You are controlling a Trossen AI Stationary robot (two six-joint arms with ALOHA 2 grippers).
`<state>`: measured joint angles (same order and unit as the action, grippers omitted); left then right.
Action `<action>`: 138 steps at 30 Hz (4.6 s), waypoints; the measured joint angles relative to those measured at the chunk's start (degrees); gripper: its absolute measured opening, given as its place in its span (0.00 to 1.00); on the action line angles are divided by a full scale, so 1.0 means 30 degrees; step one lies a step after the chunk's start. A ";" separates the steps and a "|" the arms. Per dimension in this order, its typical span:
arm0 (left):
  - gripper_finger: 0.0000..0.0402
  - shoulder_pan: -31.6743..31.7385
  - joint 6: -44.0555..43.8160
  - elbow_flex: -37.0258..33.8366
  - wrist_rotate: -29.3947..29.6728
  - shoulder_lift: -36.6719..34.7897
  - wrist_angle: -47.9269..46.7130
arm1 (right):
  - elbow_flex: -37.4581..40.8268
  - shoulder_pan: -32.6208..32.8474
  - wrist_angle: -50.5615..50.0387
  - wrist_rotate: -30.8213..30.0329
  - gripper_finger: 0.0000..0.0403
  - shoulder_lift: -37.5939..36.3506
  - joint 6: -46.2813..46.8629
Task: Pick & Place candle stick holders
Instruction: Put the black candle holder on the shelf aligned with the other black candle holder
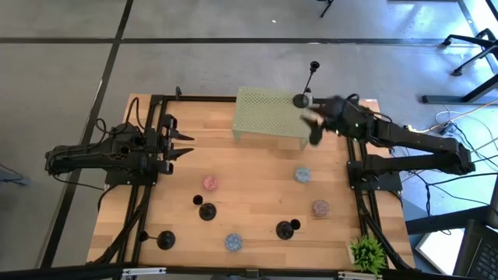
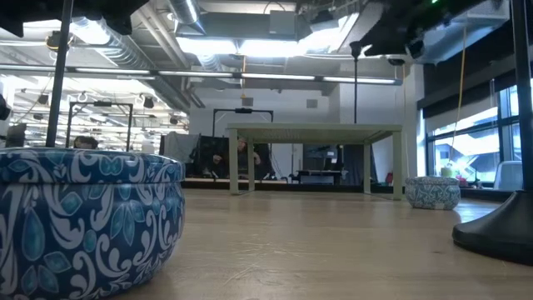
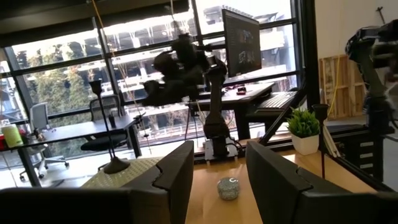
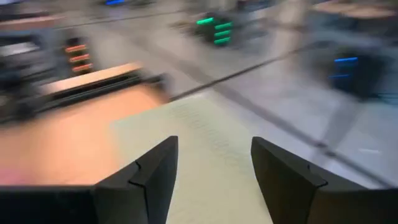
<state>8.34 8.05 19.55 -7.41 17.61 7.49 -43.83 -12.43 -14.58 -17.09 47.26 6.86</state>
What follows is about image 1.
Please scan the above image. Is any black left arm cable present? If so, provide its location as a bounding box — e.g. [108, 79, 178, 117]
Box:
[95, 96, 142, 137]

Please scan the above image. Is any black candle stick holder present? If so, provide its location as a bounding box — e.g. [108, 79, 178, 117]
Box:
[275, 219, 302, 241]
[139, 229, 177, 250]
[192, 194, 218, 222]
[292, 60, 321, 110]

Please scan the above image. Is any black aluminium table frame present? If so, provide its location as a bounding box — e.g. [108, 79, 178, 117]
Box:
[0, 87, 498, 280]

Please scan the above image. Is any pink patterned candle tin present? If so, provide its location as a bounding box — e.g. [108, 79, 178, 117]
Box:
[202, 174, 219, 192]

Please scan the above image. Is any black stand leg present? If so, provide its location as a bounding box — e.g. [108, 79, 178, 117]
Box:
[317, 0, 335, 19]

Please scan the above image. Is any black office chair base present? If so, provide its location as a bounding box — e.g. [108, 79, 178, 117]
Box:
[441, 27, 498, 77]

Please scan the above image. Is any white flat panel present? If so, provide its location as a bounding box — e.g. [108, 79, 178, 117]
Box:
[414, 228, 467, 275]

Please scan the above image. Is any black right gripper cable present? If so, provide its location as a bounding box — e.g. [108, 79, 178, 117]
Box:
[345, 92, 394, 122]

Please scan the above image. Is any green artificial potted plant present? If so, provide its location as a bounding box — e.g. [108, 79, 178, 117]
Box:
[349, 235, 388, 276]

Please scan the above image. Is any black laptop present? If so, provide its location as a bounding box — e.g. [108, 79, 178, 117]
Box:
[453, 219, 498, 280]

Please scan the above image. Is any dark blue floral candle tin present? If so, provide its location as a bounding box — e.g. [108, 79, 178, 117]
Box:
[224, 233, 244, 252]

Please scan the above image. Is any green perforated metal shelf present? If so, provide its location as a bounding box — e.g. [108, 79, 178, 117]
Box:
[232, 86, 314, 151]

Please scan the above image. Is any mauve patterned candle tin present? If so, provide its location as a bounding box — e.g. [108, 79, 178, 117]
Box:
[311, 199, 331, 218]

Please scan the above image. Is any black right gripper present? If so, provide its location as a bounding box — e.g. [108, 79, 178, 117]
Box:
[302, 95, 375, 147]

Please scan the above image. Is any light blue patterned candle tin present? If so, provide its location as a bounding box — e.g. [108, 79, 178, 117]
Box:
[294, 166, 312, 184]

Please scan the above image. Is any white floor cable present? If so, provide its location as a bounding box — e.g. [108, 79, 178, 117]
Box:
[426, 99, 498, 135]

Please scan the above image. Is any black floor cable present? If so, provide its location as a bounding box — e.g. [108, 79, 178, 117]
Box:
[404, 122, 498, 219]

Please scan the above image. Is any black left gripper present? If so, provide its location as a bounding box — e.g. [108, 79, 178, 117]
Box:
[146, 114, 195, 176]

